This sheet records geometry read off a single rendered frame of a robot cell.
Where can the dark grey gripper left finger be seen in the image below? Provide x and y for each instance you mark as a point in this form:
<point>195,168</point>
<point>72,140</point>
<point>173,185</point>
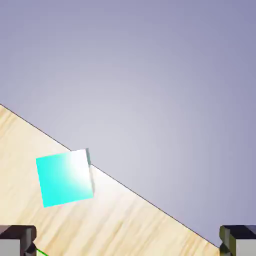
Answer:
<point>14,238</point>

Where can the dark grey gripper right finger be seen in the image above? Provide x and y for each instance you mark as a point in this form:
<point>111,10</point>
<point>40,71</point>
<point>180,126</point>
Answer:
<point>240,238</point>

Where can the small green cube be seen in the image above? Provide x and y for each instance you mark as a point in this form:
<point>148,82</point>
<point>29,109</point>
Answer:
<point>41,253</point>

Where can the large cyan box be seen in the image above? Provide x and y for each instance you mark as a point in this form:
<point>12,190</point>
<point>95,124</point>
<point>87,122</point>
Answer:
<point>64,178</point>

